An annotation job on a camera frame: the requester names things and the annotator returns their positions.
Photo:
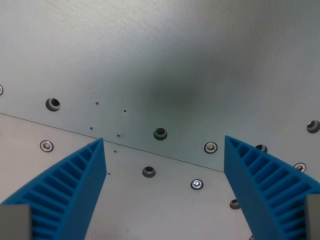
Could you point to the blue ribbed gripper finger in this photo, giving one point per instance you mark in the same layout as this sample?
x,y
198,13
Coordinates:
x,y
245,180
82,185

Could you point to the silver hex socket screw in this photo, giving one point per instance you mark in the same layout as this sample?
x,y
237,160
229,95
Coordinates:
x,y
210,147
196,184
46,145
0,89
300,166

